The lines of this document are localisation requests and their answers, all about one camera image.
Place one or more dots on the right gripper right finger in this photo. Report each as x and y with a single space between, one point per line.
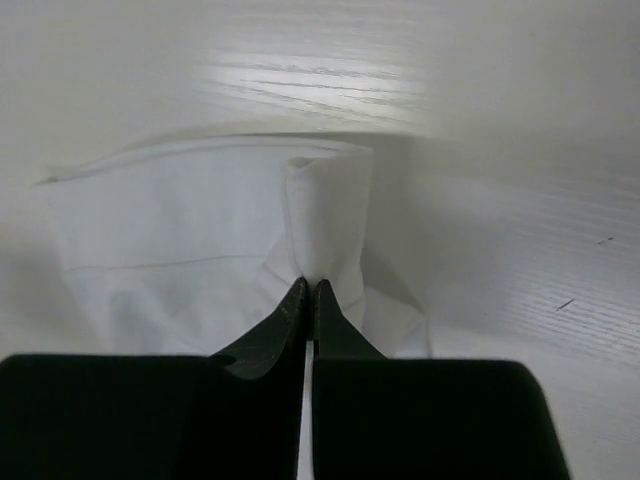
378 418

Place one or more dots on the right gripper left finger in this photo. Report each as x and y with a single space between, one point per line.
234 414

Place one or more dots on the white skirt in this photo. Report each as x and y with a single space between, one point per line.
181 248

